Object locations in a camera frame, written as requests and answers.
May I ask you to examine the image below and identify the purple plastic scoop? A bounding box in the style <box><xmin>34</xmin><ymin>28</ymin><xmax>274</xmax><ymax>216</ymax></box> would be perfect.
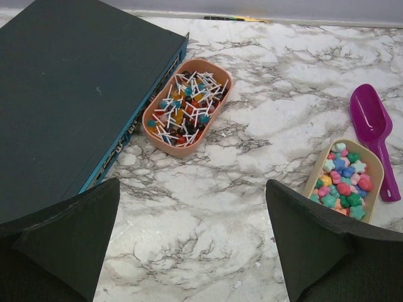
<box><xmin>349</xmin><ymin>84</ymin><xmax>401</xmax><ymax>202</ymax></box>

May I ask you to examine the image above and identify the pink tray of lollipops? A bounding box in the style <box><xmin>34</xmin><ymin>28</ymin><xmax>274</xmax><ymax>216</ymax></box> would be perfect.
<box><xmin>142</xmin><ymin>59</ymin><xmax>233</xmax><ymax>157</ymax></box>

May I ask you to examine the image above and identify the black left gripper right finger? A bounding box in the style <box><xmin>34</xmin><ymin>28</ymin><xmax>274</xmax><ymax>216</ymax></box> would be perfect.
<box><xmin>266</xmin><ymin>179</ymin><xmax>402</xmax><ymax>301</ymax></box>

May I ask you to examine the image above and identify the beige tray of star candies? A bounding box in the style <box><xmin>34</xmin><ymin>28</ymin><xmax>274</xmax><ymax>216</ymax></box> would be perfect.
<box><xmin>302</xmin><ymin>139</ymin><xmax>384</xmax><ymax>223</ymax></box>

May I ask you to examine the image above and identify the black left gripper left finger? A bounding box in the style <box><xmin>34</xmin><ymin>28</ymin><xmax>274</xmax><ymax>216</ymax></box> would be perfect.
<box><xmin>1</xmin><ymin>178</ymin><xmax>120</xmax><ymax>301</ymax></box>

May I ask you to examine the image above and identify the dark teal network switch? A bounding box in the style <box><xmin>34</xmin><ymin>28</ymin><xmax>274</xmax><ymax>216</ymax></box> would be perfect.
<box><xmin>1</xmin><ymin>1</ymin><xmax>188</xmax><ymax>223</ymax></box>

